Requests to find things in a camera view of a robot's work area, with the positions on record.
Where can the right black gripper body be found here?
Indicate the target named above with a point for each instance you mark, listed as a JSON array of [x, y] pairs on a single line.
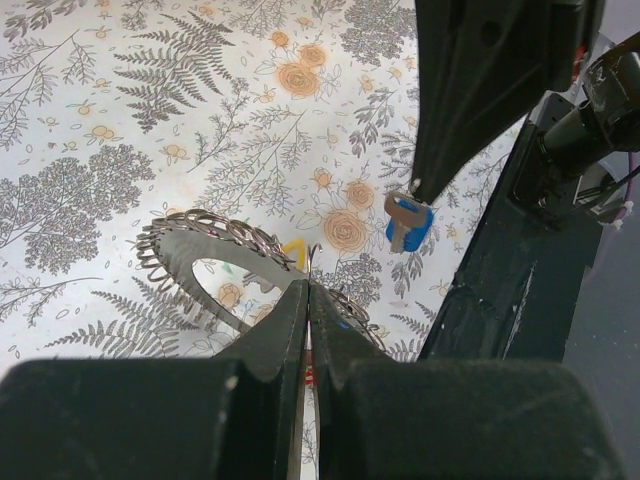
[[574, 27]]

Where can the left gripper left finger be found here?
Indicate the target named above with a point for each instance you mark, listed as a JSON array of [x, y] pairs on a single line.
[[236, 415]]

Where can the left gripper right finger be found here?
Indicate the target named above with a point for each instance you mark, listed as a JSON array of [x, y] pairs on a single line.
[[447, 419]]

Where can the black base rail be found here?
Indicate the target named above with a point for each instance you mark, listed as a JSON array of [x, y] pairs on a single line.
[[515, 291]]

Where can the silver keyring with keys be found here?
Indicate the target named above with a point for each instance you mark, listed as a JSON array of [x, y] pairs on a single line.
[[169, 247]]

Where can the blue key tag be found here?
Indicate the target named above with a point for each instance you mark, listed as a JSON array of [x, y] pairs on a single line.
[[409, 224]]

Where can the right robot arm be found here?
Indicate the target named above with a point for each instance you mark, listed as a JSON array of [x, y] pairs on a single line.
[[607, 120]]

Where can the floral table mat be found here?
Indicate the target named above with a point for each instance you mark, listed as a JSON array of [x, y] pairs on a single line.
[[296, 117]]

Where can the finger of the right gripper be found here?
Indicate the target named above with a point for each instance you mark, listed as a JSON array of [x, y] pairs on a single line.
[[482, 65]]

